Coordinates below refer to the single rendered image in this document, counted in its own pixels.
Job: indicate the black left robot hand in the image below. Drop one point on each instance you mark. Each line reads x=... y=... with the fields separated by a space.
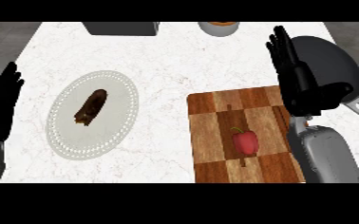
x=7 y=101

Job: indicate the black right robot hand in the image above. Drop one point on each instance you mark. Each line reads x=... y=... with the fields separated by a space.
x=298 y=85

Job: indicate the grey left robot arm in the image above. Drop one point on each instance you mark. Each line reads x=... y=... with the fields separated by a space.
x=1 y=158

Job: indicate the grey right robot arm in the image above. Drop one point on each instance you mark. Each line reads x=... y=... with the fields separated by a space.
x=322 y=152

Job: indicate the wooden cutting board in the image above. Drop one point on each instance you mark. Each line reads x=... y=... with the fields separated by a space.
x=241 y=136

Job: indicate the red bell pepper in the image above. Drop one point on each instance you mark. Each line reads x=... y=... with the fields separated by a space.
x=245 y=141

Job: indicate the dark brown eggplant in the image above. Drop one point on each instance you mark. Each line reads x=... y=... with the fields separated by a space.
x=92 y=107

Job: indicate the white oval placemat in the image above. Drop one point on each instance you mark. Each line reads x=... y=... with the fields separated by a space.
x=92 y=115

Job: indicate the grey bowl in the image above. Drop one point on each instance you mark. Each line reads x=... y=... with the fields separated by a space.
x=219 y=28

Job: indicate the dark grey appliance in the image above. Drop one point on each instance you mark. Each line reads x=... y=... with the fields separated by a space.
x=123 y=28

